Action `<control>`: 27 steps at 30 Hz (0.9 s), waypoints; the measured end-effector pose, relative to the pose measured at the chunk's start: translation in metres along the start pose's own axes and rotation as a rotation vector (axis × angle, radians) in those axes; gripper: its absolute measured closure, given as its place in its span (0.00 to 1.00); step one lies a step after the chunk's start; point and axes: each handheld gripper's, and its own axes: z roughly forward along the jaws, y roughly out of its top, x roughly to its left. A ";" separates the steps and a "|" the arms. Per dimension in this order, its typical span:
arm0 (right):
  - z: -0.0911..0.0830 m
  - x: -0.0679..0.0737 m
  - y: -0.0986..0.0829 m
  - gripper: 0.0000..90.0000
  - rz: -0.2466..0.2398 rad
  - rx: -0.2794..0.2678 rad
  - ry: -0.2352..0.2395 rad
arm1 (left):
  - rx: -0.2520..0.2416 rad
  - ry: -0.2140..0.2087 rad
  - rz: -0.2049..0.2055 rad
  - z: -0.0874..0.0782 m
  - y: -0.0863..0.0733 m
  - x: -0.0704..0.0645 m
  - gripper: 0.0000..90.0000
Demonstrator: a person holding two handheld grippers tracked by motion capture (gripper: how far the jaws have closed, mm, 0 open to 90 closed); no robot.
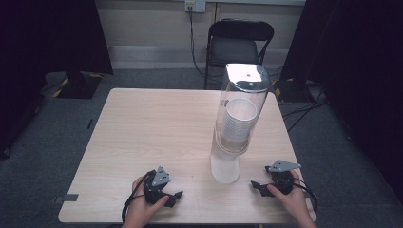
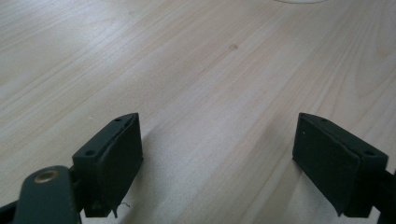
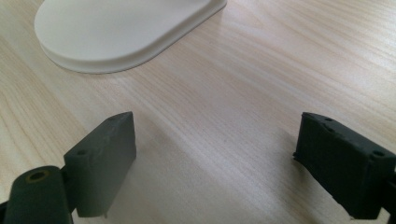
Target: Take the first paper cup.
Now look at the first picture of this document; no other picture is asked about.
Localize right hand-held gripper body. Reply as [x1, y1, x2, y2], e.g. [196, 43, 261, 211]
[264, 160, 302, 196]

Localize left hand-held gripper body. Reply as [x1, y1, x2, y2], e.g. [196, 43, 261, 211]
[143, 165, 172, 205]

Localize person's left hand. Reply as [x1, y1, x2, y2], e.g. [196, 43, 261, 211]
[130, 175, 170, 221]

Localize person's right hand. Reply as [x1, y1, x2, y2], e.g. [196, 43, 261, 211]
[266, 170, 310, 219]

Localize stack of white paper cups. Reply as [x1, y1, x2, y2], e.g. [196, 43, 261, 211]
[220, 97, 259, 143]

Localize grey tape strip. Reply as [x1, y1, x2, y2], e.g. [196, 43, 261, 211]
[53, 193, 80, 204]

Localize clear tube cup dispenser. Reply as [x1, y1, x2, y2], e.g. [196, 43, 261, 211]
[209, 63, 273, 185]

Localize black stand base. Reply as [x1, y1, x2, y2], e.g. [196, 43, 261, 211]
[52, 70, 105, 100]

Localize black curtain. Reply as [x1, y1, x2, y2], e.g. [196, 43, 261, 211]
[279, 0, 403, 203]
[0, 0, 114, 159]

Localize black folding chair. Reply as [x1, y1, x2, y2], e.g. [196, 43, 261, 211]
[203, 18, 276, 90]

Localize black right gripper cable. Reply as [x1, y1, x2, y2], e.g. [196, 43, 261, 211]
[292, 177, 318, 214]

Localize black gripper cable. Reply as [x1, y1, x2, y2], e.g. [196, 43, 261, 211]
[121, 172, 150, 223]
[292, 177, 318, 214]

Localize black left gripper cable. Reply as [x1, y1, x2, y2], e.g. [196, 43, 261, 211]
[121, 172, 150, 223]

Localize black floor cables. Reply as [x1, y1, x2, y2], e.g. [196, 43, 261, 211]
[269, 66, 331, 133]

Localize black wall cable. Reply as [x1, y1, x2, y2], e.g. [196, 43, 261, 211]
[188, 7, 222, 84]

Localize white wall socket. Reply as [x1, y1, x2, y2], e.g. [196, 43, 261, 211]
[184, 0, 207, 14]

